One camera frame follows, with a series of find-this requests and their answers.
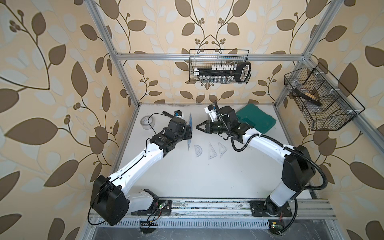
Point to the clear protractor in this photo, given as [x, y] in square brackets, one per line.
[198, 150]

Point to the blue ruler set pouch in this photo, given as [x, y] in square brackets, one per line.
[190, 130]

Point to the green plastic tool case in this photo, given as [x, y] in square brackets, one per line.
[256, 118]

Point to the black socket bit holder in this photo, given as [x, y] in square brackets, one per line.
[238, 73]

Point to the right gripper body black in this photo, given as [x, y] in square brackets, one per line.
[219, 127]

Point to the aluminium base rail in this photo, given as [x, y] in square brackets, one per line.
[192, 213]

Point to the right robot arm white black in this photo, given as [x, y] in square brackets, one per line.
[299, 172]

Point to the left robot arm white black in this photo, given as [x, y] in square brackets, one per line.
[110, 195]

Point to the dark object in right basket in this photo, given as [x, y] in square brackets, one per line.
[306, 98]

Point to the clear triangle ruler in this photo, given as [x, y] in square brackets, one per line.
[222, 149]
[212, 153]

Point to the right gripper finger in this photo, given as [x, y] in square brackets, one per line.
[204, 125]
[206, 131]

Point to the wire basket black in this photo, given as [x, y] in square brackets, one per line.
[201, 58]
[339, 107]

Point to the clear tape roll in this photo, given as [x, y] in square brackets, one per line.
[147, 122]

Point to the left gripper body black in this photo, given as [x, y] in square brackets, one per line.
[184, 134]

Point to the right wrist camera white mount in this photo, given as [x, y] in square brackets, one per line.
[211, 111]

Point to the right wire basket black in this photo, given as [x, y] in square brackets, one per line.
[339, 107]

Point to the back wire basket black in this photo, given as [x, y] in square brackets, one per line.
[201, 58]

